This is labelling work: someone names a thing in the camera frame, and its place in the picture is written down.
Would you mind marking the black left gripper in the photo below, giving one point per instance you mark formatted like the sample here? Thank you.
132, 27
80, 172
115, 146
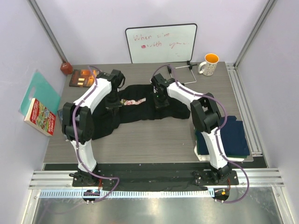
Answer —
115, 106

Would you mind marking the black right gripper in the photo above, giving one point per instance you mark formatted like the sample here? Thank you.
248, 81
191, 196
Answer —
158, 105

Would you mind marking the black t shirt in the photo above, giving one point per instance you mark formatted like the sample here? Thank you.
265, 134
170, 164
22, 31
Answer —
137, 103

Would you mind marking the orange brown cover book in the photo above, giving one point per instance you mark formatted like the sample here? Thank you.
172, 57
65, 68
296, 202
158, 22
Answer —
82, 78

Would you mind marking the white mug orange inside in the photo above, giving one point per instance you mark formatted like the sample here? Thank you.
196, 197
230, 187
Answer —
208, 66

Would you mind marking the blue cover book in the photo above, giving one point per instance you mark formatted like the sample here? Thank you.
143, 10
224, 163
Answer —
60, 115

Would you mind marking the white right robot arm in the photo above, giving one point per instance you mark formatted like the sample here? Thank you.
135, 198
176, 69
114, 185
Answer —
205, 118

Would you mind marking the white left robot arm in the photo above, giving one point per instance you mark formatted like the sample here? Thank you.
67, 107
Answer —
78, 124

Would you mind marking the small whiteboard with red writing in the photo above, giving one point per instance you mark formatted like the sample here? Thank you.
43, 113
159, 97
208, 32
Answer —
161, 44

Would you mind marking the red brown die block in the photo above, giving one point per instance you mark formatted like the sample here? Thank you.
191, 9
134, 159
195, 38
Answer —
66, 68

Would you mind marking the teal plastic cutting board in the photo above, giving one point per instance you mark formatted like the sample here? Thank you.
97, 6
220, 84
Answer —
40, 89

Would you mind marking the white folded t shirt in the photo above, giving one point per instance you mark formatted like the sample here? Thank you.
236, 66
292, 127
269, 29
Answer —
204, 158

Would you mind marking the navy folded t shirt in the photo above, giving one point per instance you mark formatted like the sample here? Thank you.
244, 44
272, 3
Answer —
232, 127

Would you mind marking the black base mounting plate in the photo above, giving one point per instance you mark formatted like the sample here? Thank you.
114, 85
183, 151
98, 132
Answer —
164, 173

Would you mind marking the red white cover book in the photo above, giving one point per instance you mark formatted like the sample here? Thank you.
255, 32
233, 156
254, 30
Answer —
40, 117

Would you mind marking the black wire book stand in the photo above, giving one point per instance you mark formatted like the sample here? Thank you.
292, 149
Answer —
180, 72

